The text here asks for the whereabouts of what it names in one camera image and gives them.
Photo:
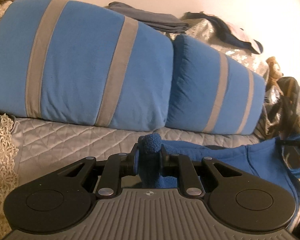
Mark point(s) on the small blue grey-striped cushion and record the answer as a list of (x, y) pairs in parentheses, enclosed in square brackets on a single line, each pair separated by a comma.
[(205, 90)]

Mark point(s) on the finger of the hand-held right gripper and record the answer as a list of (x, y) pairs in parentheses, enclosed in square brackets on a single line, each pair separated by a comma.
[(293, 143)]

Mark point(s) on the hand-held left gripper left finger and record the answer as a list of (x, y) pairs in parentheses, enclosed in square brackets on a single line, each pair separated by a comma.
[(136, 162)]

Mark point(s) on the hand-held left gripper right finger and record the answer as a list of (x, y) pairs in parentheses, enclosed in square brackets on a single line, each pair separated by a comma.
[(165, 161)]

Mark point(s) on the grey quilted bedspread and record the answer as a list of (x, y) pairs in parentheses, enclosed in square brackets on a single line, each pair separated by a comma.
[(72, 140)]

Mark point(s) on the dark navy cloth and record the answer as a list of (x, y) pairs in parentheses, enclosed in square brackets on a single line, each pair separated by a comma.
[(230, 33)]

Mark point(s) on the brown plush toy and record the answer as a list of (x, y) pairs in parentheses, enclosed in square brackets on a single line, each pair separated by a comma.
[(273, 71)]

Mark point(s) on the cream lace blanket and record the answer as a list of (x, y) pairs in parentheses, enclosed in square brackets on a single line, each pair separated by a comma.
[(2, 150)]

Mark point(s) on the folded grey cloth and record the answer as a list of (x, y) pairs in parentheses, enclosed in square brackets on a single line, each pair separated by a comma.
[(152, 20)]

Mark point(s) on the blue and navy fleece jacket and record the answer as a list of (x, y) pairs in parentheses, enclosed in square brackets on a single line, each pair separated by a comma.
[(242, 160)]

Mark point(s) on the dark bag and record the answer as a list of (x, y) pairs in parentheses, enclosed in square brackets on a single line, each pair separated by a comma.
[(290, 105)]

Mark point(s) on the large blue grey-striped cushion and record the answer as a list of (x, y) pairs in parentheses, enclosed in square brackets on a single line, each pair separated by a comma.
[(77, 62)]

